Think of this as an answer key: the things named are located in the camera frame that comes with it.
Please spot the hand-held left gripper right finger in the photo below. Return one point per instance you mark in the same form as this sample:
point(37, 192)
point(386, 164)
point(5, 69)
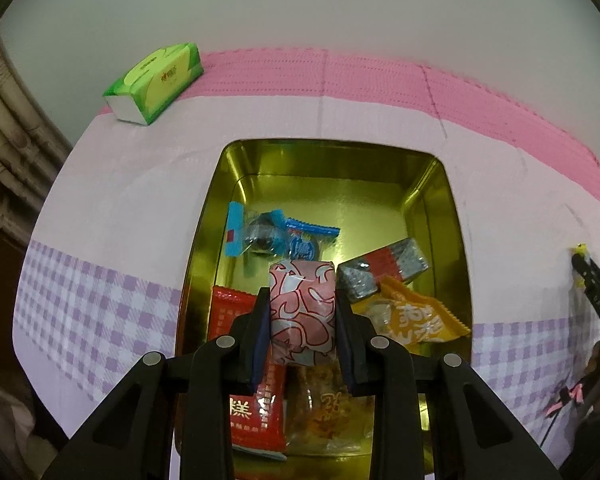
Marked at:
point(344, 355)

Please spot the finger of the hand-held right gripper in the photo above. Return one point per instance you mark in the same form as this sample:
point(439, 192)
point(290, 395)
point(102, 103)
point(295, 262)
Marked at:
point(586, 272)

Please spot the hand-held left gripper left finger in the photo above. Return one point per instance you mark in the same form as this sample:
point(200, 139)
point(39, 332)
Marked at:
point(261, 345)

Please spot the yellow zigzag-edged snack packet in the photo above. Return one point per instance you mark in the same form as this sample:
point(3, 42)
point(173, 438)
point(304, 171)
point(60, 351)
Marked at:
point(579, 249)

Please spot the pink patterned snack packet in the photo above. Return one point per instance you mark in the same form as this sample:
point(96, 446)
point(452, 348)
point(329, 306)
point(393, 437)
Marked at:
point(302, 310)

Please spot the clear pastry packet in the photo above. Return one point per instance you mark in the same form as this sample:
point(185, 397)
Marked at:
point(325, 410)

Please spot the orange-yellow snack packet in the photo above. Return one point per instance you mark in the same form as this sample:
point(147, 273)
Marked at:
point(410, 320)

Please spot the silver and red snack packet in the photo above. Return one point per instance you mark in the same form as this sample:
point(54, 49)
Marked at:
point(380, 267)

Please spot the blue candy packet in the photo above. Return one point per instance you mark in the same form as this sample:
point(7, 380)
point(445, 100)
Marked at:
point(302, 245)

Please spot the cyan clear snack packet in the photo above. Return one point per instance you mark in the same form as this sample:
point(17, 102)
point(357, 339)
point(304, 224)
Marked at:
point(235, 230)

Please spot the maroon and gold tin box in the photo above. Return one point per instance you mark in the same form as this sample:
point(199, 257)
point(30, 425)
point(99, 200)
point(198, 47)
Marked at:
point(330, 185)

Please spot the pink ribbon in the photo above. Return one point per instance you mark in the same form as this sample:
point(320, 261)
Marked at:
point(562, 401)

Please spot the pink and purple checkered tablecloth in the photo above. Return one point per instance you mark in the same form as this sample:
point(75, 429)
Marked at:
point(130, 210)

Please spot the green tissue pack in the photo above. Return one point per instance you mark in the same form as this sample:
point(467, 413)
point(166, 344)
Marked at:
point(152, 85)

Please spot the bamboo furniture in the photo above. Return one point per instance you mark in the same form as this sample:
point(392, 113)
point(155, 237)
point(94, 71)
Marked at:
point(10, 125)

